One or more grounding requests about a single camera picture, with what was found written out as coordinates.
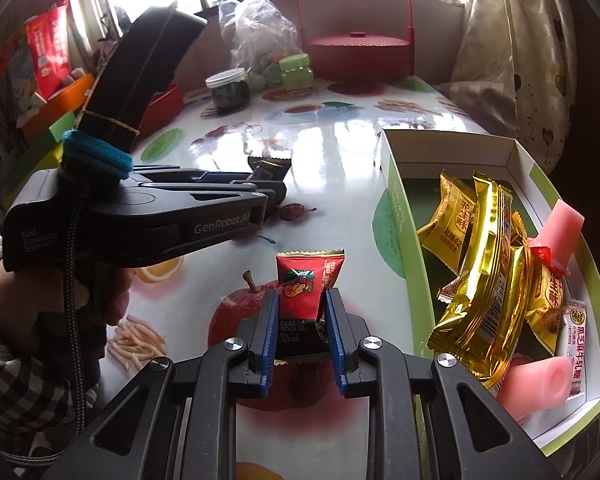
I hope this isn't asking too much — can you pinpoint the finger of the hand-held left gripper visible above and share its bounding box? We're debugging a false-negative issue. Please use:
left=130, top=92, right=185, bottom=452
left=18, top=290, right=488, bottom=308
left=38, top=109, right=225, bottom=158
left=130, top=179, right=289, bottom=209
left=132, top=165, right=254, bottom=184

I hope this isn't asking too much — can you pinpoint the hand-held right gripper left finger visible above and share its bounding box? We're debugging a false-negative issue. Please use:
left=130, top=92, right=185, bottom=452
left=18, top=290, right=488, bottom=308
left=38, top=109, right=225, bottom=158
left=40, top=289, right=281, bottom=480

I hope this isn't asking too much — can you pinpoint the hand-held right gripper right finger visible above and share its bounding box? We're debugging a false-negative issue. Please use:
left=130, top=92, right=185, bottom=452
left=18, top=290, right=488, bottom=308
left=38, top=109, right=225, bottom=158
left=325, top=289, right=563, bottom=480

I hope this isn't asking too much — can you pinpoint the red black snack packet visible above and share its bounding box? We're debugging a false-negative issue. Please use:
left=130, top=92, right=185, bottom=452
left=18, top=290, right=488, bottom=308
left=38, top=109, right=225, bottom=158
left=275, top=249, right=346, bottom=363

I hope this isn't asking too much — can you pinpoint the green cardboard box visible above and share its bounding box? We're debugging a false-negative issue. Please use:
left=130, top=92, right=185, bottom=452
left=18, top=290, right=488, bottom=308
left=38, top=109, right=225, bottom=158
left=377, top=129, right=600, bottom=458

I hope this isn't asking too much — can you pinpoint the gold peanut candy packet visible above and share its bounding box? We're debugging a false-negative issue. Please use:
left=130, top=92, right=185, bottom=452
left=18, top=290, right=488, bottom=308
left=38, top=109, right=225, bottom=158
left=524, top=255, right=568, bottom=353
left=417, top=170, right=477, bottom=261

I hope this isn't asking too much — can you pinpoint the pink jelly cup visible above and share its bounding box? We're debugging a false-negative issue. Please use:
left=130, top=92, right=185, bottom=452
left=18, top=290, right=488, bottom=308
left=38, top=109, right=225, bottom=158
left=495, top=355, right=571, bottom=421
left=530, top=199, right=586, bottom=277

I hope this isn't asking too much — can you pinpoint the person's left forearm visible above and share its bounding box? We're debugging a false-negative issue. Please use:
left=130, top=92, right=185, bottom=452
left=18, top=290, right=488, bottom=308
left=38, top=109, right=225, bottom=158
left=0, top=225, right=103, bottom=466

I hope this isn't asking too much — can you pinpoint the person's left hand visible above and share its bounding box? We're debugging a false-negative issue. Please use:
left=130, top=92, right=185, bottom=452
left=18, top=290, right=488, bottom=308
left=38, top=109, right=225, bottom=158
left=87, top=265, right=132, bottom=328

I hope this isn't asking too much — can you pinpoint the blue fabric band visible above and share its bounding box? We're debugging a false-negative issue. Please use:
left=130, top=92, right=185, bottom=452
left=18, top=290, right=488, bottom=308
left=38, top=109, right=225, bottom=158
left=61, top=129, right=133, bottom=181

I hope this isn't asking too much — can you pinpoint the clear jar with dark contents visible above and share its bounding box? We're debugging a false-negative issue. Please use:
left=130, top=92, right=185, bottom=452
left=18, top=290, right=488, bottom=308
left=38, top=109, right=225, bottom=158
left=205, top=68, right=252, bottom=113

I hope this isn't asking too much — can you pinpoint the red oval bowl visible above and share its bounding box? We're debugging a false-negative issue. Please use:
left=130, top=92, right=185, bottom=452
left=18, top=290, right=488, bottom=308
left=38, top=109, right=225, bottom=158
left=140, top=85, right=186, bottom=136

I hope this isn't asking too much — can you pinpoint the dark green box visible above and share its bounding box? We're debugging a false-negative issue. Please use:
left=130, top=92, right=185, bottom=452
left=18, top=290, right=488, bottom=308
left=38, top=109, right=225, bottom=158
left=47, top=110, right=78, bottom=143

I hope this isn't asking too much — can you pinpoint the small green jar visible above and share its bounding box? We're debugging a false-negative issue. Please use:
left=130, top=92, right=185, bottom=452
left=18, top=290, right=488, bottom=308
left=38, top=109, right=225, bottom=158
left=279, top=54, right=315, bottom=88

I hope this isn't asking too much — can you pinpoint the orange box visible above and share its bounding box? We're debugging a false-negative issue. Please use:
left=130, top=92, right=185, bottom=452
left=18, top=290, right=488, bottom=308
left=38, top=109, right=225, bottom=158
left=22, top=74, right=96, bottom=141

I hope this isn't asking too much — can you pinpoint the clear plastic bag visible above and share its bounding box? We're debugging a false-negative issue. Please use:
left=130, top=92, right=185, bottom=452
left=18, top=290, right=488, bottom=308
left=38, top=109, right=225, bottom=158
left=219, top=0, right=301, bottom=86

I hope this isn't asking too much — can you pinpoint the colourful printed packet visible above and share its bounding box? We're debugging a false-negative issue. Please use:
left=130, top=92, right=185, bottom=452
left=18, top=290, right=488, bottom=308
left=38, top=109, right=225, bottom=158
left=0, top=25, right=36, bottom=111

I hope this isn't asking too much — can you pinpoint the red snack bag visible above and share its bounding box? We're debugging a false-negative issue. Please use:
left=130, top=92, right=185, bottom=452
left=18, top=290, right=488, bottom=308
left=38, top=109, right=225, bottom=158
left=26, top=2, right=73, bottom=101

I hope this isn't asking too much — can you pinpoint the cream patterned curtain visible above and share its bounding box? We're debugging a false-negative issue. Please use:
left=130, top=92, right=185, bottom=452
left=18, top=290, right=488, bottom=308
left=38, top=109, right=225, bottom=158
left=440, top=0, right=573, bottom=171

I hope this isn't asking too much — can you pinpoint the black braided cord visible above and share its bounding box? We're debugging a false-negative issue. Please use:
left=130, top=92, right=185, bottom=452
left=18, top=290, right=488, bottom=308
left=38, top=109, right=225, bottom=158
left=62, top=210, right=89, bottom=441

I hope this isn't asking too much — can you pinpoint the black wrist strap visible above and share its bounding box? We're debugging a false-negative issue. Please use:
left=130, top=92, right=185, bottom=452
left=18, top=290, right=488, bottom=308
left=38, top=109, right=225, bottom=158
left=82, top=2, right=208, bottom=136

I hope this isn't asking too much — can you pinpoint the red basket with handle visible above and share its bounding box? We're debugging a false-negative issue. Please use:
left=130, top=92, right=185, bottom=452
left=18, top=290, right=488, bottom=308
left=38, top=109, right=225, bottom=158
left=294, top=0, right=415, bottom=82

